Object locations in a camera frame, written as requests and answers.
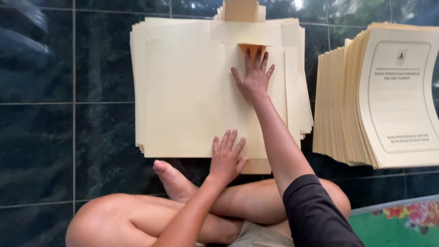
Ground stack of printed cream folders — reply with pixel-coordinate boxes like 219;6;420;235
312;22;439;169

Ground black sleeve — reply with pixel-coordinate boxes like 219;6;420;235
283;174;366;247

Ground cream folder sheet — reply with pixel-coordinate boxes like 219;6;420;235
144;21;302;175

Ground stack of plain cream folders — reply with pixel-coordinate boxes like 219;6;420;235
129;0;314;155

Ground person's leg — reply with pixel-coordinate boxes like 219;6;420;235
65;193;245;247
153;159;351;226

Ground person's right leg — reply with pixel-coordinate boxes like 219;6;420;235
153;159;351;226

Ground person's left hand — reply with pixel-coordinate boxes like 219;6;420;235
209;129;249;184

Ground green floral mat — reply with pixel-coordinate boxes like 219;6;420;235
349;194;439;247

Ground person's left leg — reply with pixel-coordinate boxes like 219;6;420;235
65;193;245;247

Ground person's right hand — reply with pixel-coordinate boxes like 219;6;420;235
230;46;276;101

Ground beige shorts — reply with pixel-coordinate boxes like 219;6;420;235
228;220;295;247

